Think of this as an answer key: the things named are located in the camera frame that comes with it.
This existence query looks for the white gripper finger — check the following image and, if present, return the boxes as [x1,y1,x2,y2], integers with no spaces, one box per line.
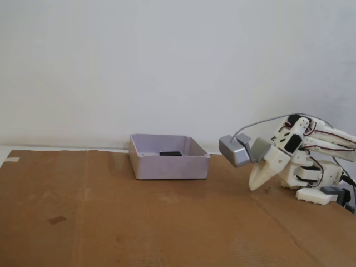
[248,160,263,189]
[249,161,279,191]

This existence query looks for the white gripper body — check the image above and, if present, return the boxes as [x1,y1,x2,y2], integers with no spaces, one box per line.
[261,144,290,176]

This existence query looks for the grey plastic box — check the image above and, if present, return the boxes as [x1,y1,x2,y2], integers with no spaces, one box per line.
[128,133,211,181]

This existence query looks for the silver webcam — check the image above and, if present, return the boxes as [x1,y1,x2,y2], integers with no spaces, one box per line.
[219,135,251,168]

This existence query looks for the grey table clamp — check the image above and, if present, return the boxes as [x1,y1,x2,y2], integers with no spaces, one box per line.
[320,186,356,215]

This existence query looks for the brown cardboard sheet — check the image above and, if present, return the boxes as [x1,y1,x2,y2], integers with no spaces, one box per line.
[0,149,356,267]

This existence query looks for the brown tape piece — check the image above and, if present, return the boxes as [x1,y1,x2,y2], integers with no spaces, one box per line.
[47,215,67,225]

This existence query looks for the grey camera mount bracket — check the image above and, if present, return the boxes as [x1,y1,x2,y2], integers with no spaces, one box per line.
[235,133,273,164]

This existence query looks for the black power cable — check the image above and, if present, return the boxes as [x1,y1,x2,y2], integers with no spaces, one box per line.
[341,174,356,187]

